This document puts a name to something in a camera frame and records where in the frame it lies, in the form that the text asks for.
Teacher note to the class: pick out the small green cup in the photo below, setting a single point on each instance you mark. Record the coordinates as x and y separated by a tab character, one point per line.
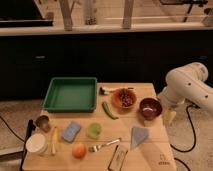
94	130

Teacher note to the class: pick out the light blue towel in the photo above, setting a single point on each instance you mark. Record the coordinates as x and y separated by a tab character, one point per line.
138	136

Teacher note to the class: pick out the yellow banana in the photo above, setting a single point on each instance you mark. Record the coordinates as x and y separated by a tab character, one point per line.
54	140

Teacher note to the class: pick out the silver fork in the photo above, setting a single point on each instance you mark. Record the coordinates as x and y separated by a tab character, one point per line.
96	148

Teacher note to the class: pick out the dark red bowl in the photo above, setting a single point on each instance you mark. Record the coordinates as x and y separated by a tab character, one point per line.
150	108

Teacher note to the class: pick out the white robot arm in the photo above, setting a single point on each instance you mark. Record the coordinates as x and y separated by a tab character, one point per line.
186	82

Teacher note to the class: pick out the orange bowl with beans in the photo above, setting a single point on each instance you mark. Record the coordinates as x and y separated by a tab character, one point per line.
124	98

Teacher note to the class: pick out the blue sponge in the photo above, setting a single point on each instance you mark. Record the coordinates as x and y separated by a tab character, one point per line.
71	131

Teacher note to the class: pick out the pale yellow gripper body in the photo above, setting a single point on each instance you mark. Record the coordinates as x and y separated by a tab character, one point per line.
168	116

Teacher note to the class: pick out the orange peach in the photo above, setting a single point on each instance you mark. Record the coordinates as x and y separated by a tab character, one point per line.
79	151

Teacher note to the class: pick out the white round container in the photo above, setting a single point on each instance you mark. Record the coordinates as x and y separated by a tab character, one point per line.
36	143

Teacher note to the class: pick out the green plastic tray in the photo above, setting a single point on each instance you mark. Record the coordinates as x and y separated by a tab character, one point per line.
71	94

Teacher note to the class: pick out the small metal cup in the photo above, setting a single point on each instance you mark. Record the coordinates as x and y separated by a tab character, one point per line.
42	122

